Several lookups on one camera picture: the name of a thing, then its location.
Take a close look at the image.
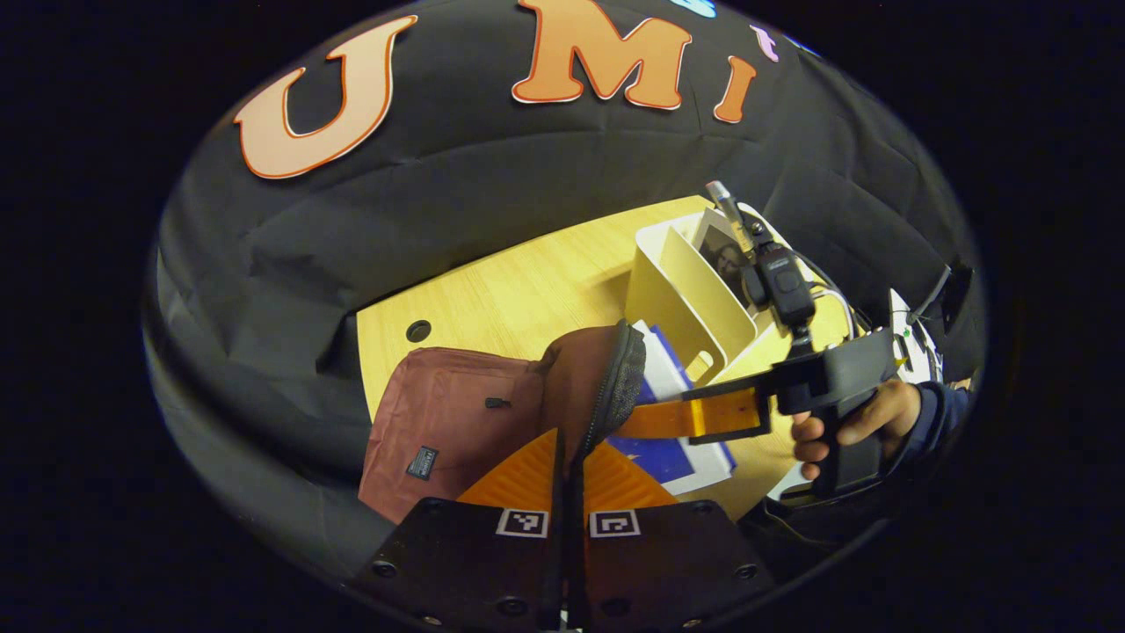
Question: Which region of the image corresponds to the white cable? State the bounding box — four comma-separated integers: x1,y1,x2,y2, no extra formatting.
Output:
810,283,860,344

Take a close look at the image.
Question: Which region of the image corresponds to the blue book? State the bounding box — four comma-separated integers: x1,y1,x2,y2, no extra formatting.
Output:
606,321,737,496

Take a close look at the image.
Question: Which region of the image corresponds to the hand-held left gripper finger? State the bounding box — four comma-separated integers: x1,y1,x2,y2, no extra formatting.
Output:
567,440,779,630
352,428,565,630

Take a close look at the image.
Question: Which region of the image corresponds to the maroon schoolbag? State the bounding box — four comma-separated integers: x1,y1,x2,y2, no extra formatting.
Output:
359,319,649,526

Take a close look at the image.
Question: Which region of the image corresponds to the white bookshelf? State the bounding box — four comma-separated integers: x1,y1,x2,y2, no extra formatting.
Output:
624,198,849,388

